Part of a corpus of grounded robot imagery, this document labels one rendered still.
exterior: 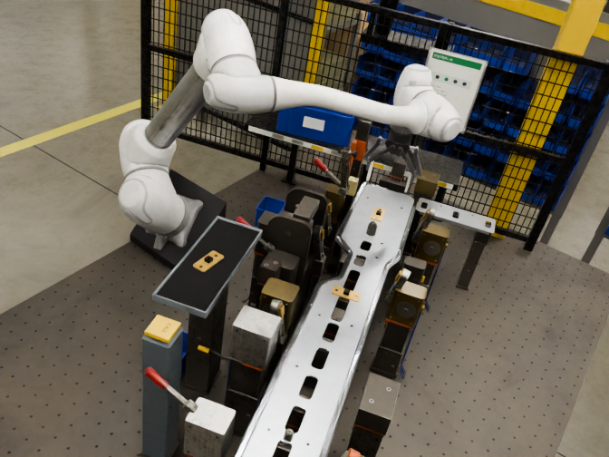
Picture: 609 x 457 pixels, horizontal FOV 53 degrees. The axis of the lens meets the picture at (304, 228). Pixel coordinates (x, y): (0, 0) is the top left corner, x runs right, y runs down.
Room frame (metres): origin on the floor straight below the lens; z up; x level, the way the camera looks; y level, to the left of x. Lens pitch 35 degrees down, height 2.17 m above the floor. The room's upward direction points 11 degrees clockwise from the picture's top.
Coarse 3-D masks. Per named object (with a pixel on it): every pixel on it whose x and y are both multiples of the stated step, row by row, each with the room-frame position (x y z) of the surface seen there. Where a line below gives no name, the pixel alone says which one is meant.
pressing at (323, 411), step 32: (384, 192) 1.98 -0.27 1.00; (352, 224) 1.73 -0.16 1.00; (384, 224) 1.76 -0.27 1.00; (352, 256) 1.54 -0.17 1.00; (384, 256) 1.58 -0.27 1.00; (320, 288) 1.36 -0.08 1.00; (320, 320) 1.23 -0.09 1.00; (352, 320) 1.25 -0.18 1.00; (288, 352) 1.09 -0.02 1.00; (352, 352) 1.14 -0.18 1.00; (288, 384) 0.99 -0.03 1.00; (320, 384) 1.01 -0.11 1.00; (256, 416) 0.88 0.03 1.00; (288, 416) 0.90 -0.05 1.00; (320, 416) 0.91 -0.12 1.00; (256, 448) 0.80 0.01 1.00; (320, 448) 0.83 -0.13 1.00
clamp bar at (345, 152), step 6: (342, 150) 1.85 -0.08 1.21; (348, 150) 1.86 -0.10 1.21; (354, 150) 1.85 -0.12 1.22; (342, 156) 1.83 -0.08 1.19; (348, 156) 1.86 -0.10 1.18; (354, 156) 1.83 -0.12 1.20; (342, 162) 1.83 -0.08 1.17; (348, 162) 1.86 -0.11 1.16; (342, 168) 1.83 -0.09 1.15; (348, 168) 1.86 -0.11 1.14; (342, 174) 1.83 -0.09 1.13; (348, 174) 1.86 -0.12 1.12; (342, 180) 1.83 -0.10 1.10; (348, 180) 1.86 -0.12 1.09; (342, 186) 1.83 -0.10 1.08
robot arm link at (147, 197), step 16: (128, 176) 1.73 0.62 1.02; (144, 176) 1.69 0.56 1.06; (160, 176) 1.74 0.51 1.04; (128, 192) 1.63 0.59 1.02; (144, 192) 1.63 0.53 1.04; (160, 192) 1.67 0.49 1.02; (128, 208) 1.60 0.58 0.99; (144, 208) 1.60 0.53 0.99; (160, 208) 1.64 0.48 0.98; (176, 208) 1.70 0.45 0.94; (144, 224) 1.62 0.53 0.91; (160, 224) 1.65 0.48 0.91; (176, 224) 1.70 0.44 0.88
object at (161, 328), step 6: (156, 318) 0.97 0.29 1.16; (162, 318) 0.97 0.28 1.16; (168, 318) 0.97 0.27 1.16; (150, 324) 0.95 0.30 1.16; (156, 324) 0.95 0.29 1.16; (162, 324) 0.96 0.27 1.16; (168, 324) 0.96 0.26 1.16; (174, 324) 0.96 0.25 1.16; (180, 324) 0.97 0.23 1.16; (150, 330) 0.93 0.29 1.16; (156, 330) 0.93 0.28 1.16; (162, 330) 0.94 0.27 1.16; (168, 330) 0.94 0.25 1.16; (174, 330) 0.94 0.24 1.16; (150, 336) 0.92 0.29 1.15; (156, 336) 0.92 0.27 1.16; (162, 336) 0.92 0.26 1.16; (168, 336) 0.92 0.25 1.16; (168, 342) 0.91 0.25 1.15
